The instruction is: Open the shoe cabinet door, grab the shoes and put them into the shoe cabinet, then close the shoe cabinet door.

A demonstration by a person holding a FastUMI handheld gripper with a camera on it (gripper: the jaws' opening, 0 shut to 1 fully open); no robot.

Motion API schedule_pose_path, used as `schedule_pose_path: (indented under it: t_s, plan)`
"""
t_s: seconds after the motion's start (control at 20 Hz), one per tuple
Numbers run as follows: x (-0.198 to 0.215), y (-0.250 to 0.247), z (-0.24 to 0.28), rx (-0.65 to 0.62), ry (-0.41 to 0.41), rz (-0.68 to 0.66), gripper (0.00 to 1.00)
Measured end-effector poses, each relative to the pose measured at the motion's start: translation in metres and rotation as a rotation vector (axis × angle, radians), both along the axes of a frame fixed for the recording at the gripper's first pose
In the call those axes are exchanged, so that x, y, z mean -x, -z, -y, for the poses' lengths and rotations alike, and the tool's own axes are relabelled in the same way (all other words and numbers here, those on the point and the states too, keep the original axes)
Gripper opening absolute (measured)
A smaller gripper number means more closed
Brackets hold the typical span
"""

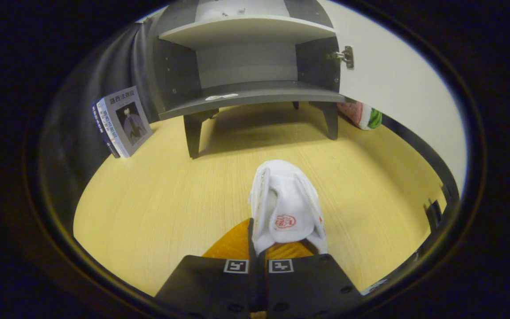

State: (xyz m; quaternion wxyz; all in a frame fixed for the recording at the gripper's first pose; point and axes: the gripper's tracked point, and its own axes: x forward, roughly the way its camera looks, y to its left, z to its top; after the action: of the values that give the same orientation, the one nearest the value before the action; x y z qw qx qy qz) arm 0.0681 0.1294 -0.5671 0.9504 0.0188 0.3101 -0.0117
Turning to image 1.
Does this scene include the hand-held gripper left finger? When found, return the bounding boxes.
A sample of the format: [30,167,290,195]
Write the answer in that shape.
[155,218,260,318]

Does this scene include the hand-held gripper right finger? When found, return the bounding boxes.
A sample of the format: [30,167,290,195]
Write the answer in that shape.
[259,243,362,319]

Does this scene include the white shoe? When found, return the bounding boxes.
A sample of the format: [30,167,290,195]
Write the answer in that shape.
[248,159,329,256]

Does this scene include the grey shoe cabinet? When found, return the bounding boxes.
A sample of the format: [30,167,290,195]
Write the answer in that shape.
[151,0,348,159]

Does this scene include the white shoe cabinet door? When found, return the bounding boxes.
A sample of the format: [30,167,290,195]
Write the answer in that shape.
[319,0,468,198]

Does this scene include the metal door hinge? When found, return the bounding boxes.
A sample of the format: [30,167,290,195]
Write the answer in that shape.
[326,46,355,69]

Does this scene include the watermelon plush toy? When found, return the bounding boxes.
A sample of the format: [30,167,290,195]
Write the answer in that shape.
[338,101,383,131]

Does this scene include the grey cover book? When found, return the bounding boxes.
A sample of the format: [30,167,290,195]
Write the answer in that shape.
[97,86,153,159]

